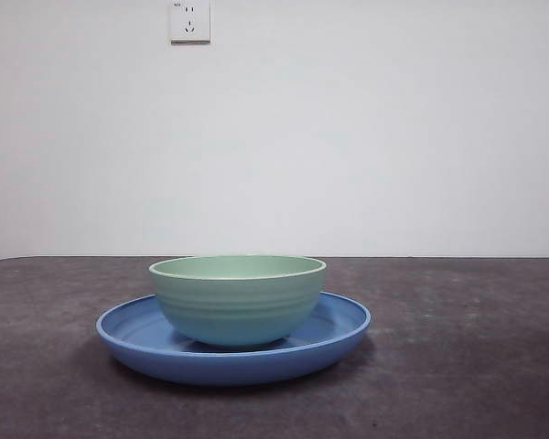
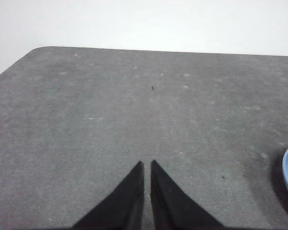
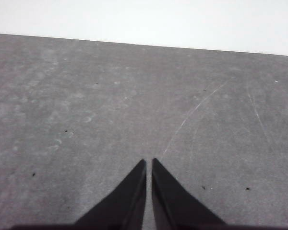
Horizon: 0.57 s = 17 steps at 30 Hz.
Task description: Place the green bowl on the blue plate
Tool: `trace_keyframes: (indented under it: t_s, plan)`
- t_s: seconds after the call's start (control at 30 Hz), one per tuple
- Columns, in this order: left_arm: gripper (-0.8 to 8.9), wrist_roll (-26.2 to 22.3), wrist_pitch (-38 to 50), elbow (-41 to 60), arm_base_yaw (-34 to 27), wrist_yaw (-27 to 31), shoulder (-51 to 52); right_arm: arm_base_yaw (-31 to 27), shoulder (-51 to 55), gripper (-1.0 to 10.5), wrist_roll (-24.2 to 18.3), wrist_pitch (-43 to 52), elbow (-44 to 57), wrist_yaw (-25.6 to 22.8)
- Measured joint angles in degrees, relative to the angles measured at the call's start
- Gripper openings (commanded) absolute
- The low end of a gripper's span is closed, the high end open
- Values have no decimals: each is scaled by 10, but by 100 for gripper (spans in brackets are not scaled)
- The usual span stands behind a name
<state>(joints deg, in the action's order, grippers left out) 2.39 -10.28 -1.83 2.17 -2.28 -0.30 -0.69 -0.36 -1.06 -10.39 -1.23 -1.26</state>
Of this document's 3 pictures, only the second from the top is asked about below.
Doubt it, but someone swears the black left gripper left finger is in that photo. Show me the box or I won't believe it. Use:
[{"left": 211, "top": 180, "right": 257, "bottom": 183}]
[{"left": 72, "top": 161, "right": 145, "bottom": 229}]

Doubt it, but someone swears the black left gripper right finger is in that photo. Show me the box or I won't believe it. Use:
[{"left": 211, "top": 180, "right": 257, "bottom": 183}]
[{"left": 150, "top": 160, "right": 226, "bottom": 229}]

